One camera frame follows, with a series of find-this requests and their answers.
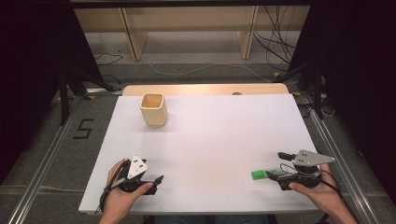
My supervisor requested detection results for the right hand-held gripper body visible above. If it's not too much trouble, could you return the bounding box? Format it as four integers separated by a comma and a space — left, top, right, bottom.
279, 149, 336, 191

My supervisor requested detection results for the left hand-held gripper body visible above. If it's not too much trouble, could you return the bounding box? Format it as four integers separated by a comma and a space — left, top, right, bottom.
115, 154, 157, 195

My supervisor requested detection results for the green marker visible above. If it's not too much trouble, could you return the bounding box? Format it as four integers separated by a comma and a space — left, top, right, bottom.
251, 167, 286, 181

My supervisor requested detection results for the person's left hand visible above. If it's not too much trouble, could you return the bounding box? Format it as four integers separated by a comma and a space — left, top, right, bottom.
103, 158, 154, 217

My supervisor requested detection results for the person's right hand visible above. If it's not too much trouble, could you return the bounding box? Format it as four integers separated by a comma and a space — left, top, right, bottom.
288, 163, 349, 217

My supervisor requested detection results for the beige square cup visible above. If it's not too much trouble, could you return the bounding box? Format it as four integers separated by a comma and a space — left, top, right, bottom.
139, 92, 168, 127

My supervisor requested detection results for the black tape floor mark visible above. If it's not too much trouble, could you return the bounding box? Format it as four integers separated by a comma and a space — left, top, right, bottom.
73, 118, 95, 140

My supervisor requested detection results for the black tripod stand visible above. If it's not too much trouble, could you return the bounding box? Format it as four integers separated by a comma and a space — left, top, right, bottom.
274, 60, 325, 119
59, 66, 118, 125

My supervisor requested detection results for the white foam board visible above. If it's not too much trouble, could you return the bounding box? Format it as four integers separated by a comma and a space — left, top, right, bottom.
78, 93, 321, 216

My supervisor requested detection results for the black curtain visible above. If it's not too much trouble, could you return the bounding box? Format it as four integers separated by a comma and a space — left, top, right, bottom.
0, 0, 104, 185
288, 0, 396, 200

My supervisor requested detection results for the light wooden shelf unit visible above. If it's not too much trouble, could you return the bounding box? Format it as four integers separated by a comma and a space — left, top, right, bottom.
74, 5, 311, 62

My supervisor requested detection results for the aluminium floor rail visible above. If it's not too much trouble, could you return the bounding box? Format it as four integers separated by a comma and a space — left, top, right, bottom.
7, 88, 124, 224
298, 92, 379, 224

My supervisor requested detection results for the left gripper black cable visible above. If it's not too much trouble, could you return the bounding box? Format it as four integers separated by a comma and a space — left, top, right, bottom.
94, 159, 130, 215

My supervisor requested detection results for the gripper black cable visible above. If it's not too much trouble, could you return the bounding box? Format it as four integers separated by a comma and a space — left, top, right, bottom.
94, 159, 130, 215
320, 169, 356, 216

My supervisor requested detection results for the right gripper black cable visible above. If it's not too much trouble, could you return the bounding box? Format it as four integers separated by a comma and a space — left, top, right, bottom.
320, 169, 356, 216

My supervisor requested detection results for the white floor cable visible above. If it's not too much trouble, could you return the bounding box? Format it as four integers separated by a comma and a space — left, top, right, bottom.
146, 61, 272, 83

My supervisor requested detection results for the bundle of black cables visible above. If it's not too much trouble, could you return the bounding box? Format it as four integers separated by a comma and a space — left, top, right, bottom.
252, 5, 297, 65

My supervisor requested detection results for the thin black floor cable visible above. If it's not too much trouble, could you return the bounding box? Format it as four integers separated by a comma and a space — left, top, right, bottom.
93, 51, 124, 66

